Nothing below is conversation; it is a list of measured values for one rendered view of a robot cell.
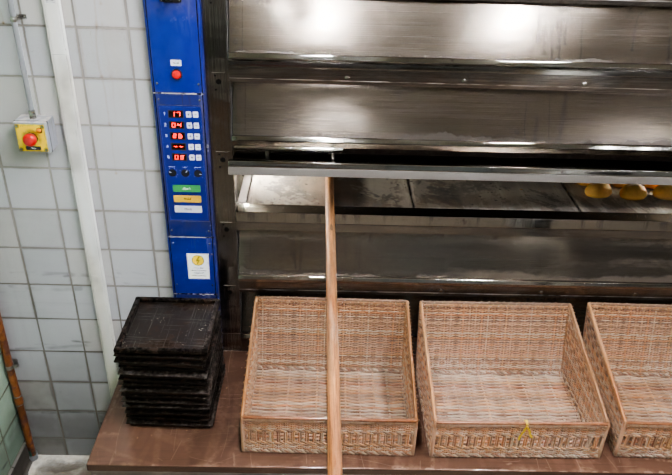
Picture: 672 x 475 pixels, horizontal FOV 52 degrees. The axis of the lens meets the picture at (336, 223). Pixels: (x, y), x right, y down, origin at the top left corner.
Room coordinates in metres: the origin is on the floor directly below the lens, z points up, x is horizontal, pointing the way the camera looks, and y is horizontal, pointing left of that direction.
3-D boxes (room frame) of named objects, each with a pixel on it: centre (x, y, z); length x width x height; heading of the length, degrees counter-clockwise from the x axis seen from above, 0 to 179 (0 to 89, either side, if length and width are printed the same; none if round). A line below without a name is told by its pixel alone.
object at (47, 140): (1.98, 0.94, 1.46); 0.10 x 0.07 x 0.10; 91
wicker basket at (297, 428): (1.78, 0.00, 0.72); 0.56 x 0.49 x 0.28; 91
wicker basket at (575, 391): (1.79, -0.59, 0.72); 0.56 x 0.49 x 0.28; 92
